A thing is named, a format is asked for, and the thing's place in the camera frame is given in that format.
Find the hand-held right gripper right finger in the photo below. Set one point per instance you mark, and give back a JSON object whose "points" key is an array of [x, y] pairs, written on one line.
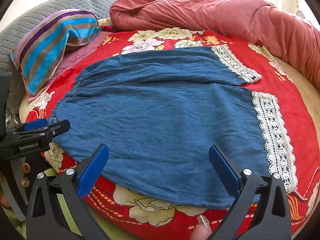
{"points": [[223, 170]]}

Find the blue pants with lace trim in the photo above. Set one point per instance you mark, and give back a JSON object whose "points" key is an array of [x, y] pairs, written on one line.
{"points": [[155, 120]]}

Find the striped towel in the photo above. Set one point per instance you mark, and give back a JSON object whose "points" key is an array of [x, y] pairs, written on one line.
{"points": [[50, 45]]}

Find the pink quilted pillow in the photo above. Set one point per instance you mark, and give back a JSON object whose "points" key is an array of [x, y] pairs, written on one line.
{"points": [[75, 57]]}

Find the small cream cloth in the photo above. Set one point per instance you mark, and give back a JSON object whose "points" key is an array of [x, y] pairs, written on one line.
{"points": [[105, 21]]}

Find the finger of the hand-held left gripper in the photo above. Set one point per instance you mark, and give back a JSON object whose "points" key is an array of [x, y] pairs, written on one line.
{"points": [[35, 124], [53, 130]]}

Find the pink-red comforter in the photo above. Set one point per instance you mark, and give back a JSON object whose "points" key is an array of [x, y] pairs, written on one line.
{"points": [[200, 12]]}

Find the red floral blanket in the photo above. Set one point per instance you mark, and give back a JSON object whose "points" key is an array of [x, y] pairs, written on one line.
{"points": [[293, 105]]}

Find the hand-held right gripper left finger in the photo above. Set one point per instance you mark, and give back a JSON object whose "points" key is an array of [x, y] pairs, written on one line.
{"points": [[93, 171]]}

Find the person's right hand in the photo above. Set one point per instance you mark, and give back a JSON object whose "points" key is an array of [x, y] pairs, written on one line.
{"points": [[201, 231]]}

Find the grey quilted pillow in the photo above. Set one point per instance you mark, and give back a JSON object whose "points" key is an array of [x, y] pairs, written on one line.
{"points": [[25, 20]]}

